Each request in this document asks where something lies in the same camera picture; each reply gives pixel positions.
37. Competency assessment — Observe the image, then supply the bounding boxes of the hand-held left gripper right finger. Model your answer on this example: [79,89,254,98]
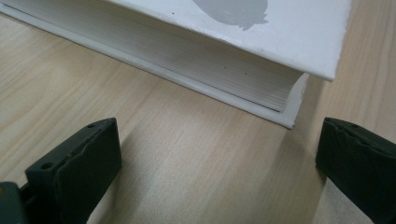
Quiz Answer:
[315,117,396,224]

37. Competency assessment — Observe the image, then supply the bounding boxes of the white box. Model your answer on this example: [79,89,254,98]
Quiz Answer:
[0,0,353,130]

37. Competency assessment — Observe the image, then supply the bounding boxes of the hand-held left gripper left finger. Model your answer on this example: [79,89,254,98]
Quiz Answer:
[24,117,123,224]

